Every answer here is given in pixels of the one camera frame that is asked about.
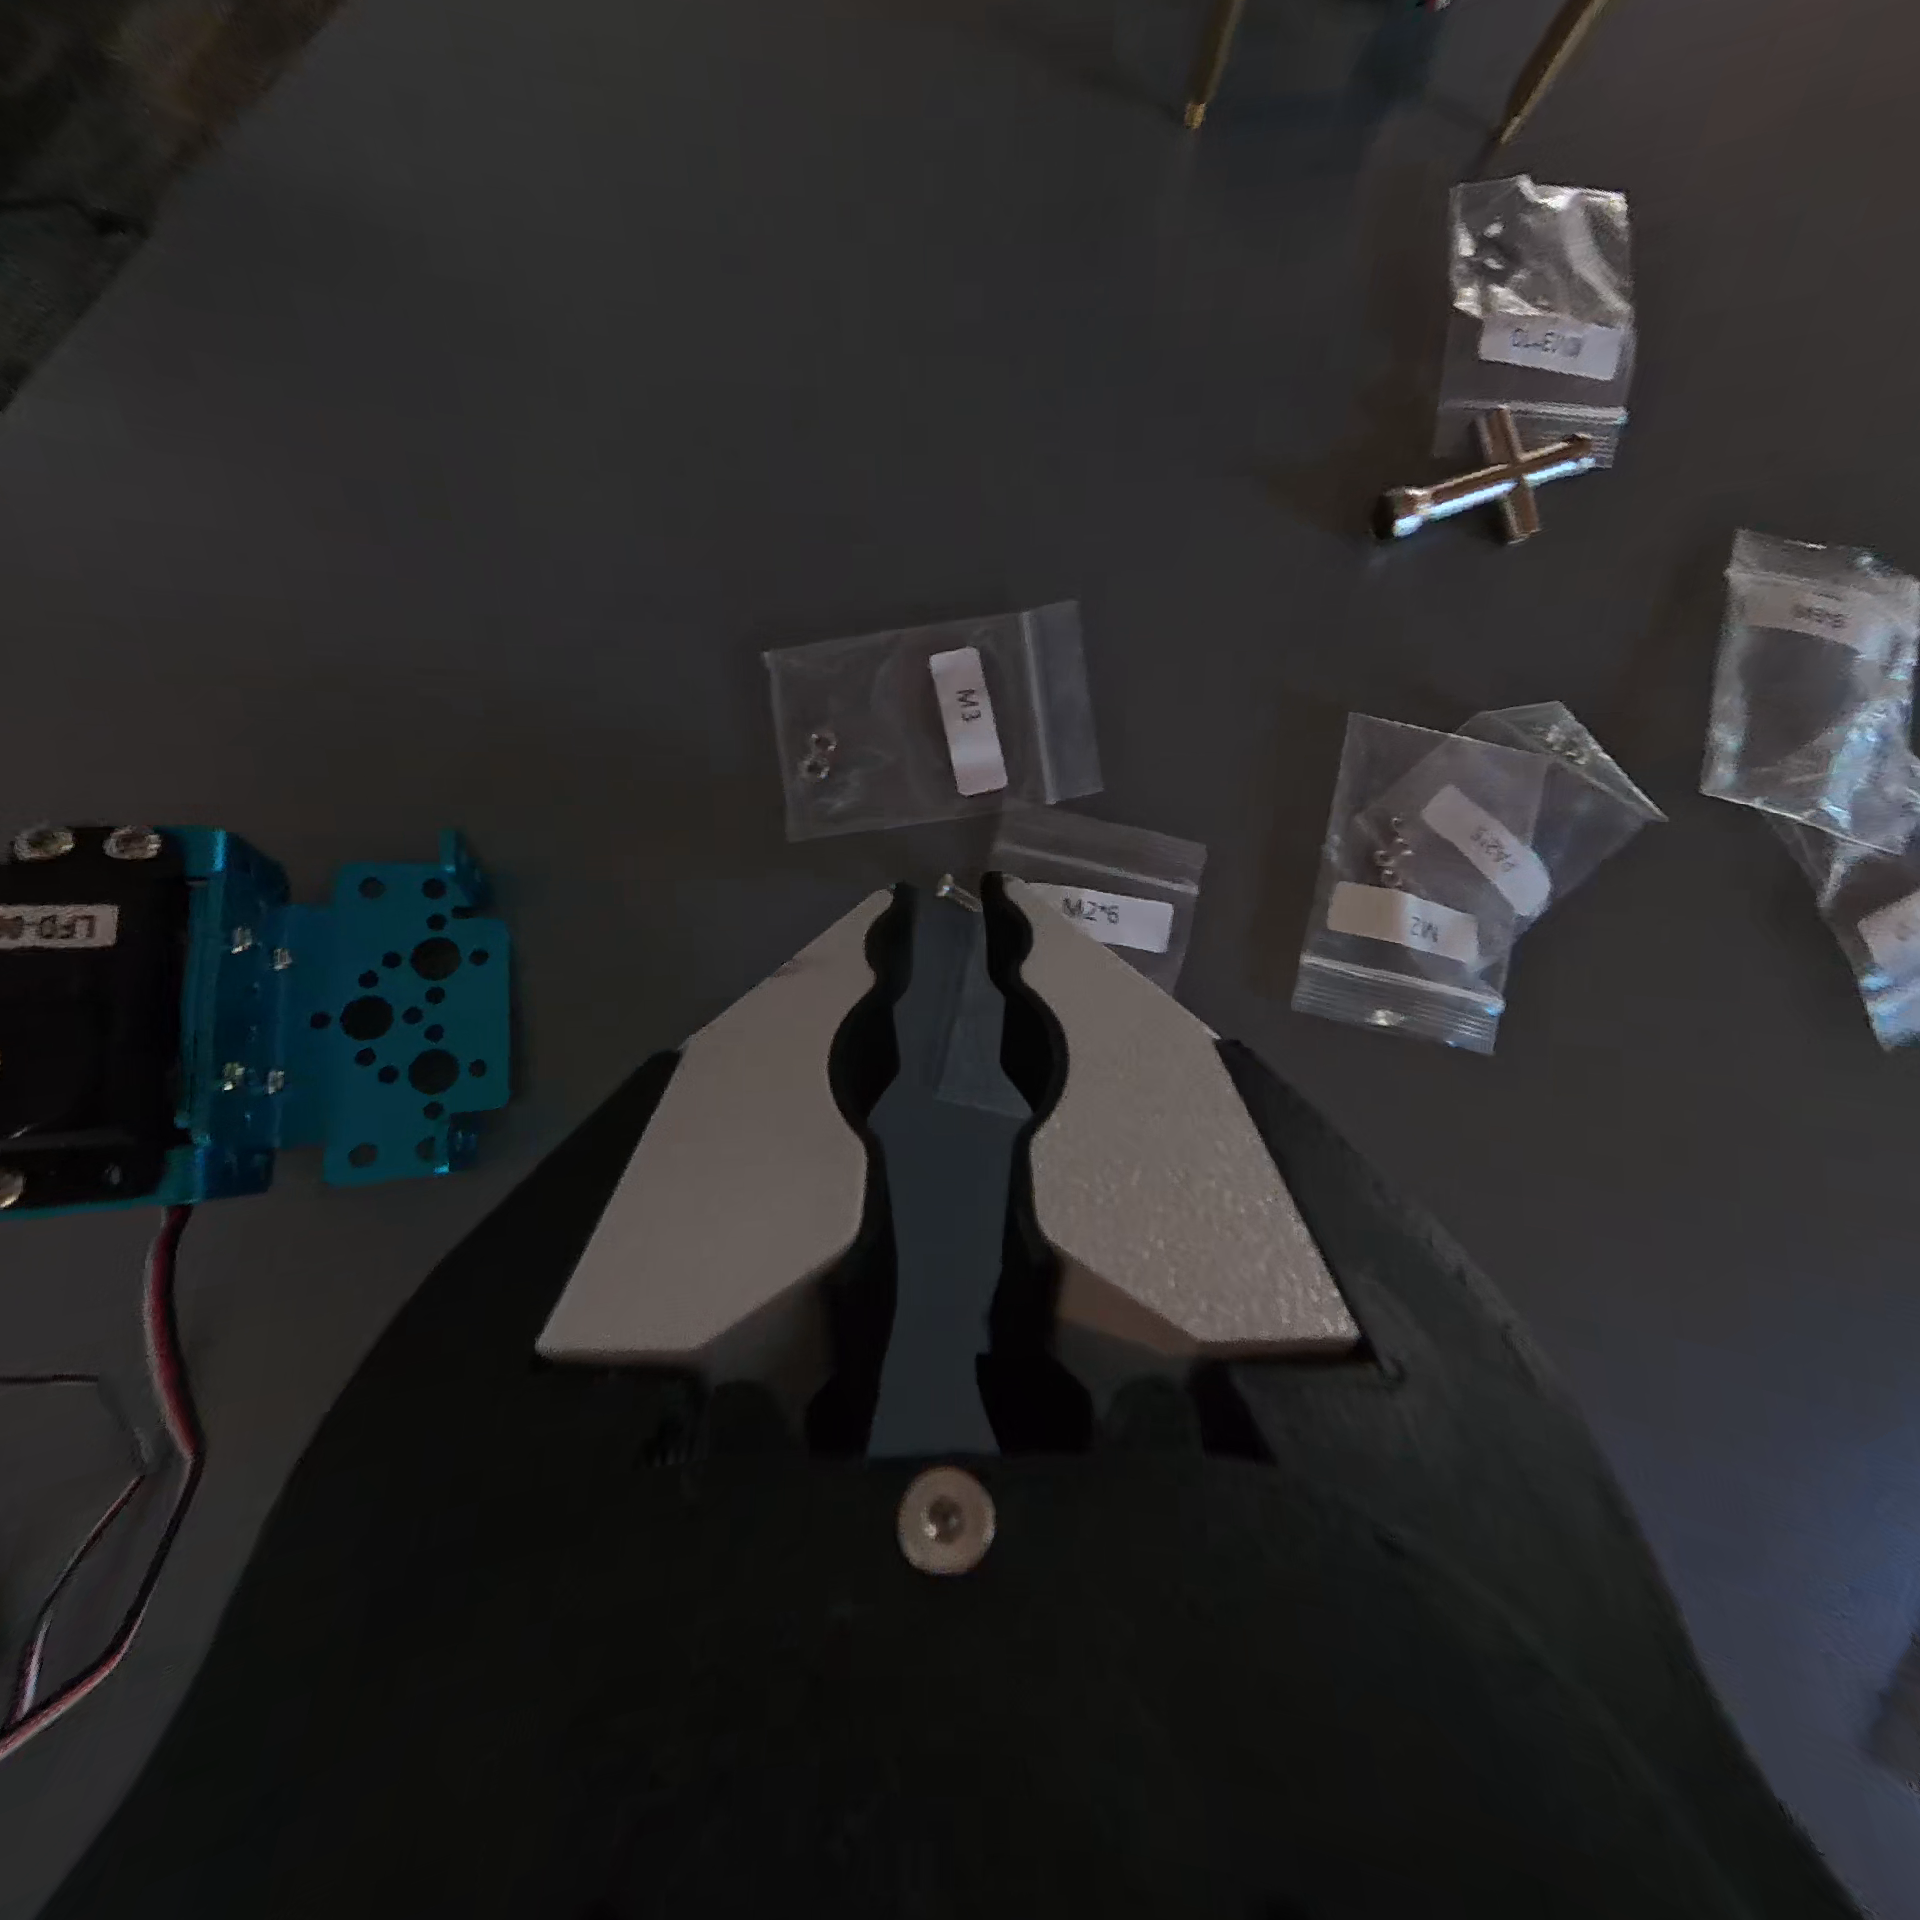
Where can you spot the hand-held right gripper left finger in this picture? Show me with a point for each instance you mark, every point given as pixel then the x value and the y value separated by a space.
pixel 705 1200

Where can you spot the small silver screw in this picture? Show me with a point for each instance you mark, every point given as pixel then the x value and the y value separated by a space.
pixel 953 892

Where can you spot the clear bag of black parts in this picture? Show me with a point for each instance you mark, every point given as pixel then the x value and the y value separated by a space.
pixel 1530 254

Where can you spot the crumpled clear plastic bag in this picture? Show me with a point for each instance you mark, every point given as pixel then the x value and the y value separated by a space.
pixel 1605 809

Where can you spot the crumpled clear labelled bag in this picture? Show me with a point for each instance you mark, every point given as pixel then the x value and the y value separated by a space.
pixel 1799 704

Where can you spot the small clear plastic bag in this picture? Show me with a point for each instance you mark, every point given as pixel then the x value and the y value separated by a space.
pixel 1882 945

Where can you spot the flat clear bag with nuts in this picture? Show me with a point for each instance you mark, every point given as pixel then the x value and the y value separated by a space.
pixel 886 704

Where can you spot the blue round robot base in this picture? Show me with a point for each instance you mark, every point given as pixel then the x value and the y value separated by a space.
pixel 1220 60

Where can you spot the blue metal servo bracket assembly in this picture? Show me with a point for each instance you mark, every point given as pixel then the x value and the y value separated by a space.
pixel 406 1021

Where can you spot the small metal cross wrench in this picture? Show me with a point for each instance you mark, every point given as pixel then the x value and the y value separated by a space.
pixel 1500 476

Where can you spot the clear zip bag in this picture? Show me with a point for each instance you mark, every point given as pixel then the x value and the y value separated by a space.
pixel 1049 856

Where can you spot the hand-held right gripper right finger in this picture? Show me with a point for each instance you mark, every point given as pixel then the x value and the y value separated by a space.
pixel 1184 1200

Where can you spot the dark desk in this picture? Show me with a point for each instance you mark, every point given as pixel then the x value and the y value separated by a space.
pixel 600 450

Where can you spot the clear bag with white block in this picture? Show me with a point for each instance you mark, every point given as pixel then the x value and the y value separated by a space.
pixel 1396 968

